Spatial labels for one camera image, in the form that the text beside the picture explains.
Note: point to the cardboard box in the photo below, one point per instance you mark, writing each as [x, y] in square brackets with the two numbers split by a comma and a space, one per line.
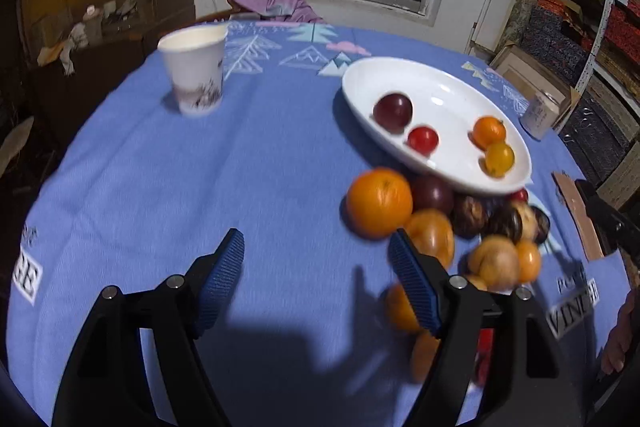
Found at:
[525, 72]

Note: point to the small yellow tomato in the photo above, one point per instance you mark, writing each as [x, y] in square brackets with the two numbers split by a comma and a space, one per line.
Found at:
[499, 158]

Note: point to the stack of patterned boxes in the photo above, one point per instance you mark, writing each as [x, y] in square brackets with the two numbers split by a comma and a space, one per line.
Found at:
[550, 37]

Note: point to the brown cardboard piece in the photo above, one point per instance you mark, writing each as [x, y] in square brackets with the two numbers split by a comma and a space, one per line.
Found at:
[580, 222]

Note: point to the wooden chair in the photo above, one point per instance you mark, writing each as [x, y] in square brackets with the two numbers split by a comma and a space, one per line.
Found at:
[215, 16]

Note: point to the white crumpled rag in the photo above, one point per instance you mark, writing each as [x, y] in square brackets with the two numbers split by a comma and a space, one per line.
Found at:
[75, 39]

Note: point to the dark purple plum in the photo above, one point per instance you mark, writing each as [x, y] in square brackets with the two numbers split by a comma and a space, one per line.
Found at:
[392, 111]
[432, 194]

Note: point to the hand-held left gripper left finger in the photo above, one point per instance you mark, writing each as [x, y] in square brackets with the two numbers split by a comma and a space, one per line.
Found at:
[222, 279]

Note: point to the small orange tangerine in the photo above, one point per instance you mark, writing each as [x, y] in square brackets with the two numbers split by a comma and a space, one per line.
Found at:
[399, 309]
[529, 261]
[489, 132]
[424, 354]

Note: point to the white oval plate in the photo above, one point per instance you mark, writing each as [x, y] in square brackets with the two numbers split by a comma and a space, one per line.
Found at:
[430, 82]

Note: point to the white paper cup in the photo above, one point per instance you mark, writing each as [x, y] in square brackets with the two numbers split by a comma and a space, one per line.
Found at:
[192, 67]

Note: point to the red cherry tomato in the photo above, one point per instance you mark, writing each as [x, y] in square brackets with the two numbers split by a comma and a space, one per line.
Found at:
[422, 139]

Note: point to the large orange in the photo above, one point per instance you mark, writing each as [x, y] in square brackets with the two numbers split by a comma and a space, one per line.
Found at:
[380, 202]

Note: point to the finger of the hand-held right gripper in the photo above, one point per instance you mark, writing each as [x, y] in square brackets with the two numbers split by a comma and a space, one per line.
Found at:
[607, 222]

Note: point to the person's right hand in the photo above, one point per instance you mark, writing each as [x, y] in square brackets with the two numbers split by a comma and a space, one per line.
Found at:
[620, 342]

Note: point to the blue printed tablecloth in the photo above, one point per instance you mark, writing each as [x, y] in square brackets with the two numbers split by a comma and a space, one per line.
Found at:
[275, 157]

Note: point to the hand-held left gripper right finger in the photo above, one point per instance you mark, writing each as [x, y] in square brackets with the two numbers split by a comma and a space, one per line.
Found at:
[415, 287]

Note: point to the white metal shelf rack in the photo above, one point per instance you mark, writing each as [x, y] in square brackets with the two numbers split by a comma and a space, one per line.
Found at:
[602, 17]

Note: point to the white drink can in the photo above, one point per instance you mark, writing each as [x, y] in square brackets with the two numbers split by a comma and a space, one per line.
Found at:
[537, 114]

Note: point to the dark brown wrinkled fruit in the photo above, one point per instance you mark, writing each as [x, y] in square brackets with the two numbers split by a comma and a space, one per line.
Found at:
[467, 217]
[501, 223]
[542, 225]

